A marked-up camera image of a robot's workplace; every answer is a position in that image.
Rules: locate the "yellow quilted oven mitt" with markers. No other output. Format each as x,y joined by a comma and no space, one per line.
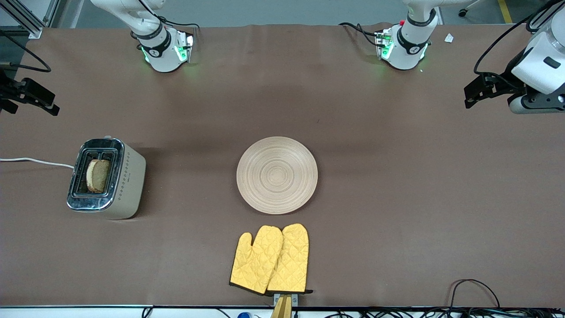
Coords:
291,258
254,263

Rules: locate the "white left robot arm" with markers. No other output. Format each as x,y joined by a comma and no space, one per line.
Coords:
408,48

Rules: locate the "white chair leg with caster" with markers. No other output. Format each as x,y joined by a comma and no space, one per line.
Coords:
463,12

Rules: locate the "aluminium frame profile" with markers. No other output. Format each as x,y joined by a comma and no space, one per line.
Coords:
52,11
24,21

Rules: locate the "green-lit arm base connector bracket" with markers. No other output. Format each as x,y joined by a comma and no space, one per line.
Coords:
184,46
384,44

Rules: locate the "round wooden plate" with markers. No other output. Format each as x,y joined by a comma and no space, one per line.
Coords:
276,175

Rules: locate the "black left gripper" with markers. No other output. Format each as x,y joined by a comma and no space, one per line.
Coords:
509,82

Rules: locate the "cream and chrome toaster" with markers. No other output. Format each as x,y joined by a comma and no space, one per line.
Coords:
130,185

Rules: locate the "grey metal mount bracket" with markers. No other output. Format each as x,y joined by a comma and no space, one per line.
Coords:
293,299

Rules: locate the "small white paper scrap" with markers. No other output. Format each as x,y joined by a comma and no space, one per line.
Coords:
449,38

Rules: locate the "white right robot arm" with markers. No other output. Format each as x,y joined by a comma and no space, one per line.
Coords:
163,57

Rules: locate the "brown toast slice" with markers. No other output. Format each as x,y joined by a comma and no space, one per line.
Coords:
99,176

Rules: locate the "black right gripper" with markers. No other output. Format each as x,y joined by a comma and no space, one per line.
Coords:
9,91

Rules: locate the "brown table cover sheet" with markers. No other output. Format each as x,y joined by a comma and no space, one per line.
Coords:
397,243

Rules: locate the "wooden strut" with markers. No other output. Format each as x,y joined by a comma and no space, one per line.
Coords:
282,309

